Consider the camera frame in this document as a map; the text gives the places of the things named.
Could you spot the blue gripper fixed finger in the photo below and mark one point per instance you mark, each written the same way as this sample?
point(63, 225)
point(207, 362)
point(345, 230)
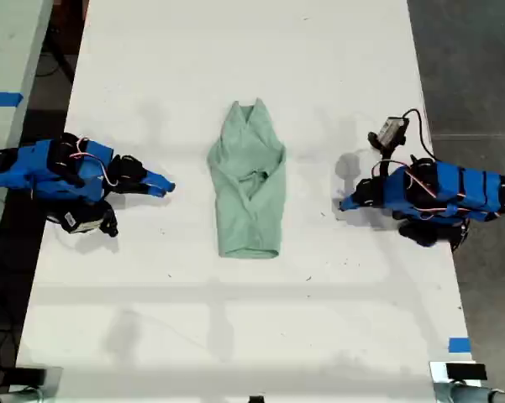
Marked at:
point(159, 180)
point(350, 200)

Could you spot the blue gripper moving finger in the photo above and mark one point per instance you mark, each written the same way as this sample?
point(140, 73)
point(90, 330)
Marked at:
point(353, 207)
point(151, 191)

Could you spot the pale green t-shirt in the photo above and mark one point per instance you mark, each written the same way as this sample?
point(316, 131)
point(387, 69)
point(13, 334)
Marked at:
point(248, 189)

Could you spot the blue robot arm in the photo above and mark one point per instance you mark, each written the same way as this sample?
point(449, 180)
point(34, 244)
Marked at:
point(449, 189)
point(46, 172)

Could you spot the long blue tape strip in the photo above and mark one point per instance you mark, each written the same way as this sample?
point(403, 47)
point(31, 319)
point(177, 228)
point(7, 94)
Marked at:
point(2, 98)

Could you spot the short blue tape strip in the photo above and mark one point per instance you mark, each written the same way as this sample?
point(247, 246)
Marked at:
point(459, 345)

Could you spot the pale green side table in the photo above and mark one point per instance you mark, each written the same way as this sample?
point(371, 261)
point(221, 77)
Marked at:
point(6, 46)

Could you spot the grey pipe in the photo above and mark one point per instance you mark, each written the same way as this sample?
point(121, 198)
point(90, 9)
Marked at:
point(12, 396)
point(470, 394)

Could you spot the black camera stalk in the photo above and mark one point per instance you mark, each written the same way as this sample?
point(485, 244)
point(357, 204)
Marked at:
point(385, 161)

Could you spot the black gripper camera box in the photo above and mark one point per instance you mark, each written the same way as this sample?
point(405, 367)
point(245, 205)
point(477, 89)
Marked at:
point(82, 220)
point(390, 132)

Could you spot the metal bracket with black block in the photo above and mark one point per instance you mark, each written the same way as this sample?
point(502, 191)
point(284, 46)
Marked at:
point(462, 371)
point(33, 375)

